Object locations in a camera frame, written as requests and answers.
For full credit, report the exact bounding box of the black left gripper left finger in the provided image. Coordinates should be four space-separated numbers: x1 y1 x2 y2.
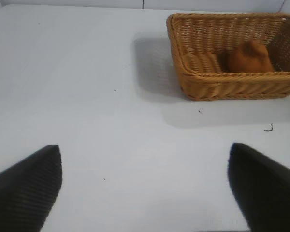
0 145 63 232

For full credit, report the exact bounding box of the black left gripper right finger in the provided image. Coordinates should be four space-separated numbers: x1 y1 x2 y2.
227 142 290 232

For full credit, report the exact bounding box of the orange fruit with knobbed top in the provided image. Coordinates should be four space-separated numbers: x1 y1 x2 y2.
226 39 276 73

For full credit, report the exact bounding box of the brown woven wicker basket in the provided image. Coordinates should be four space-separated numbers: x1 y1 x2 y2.
166 12 290 101

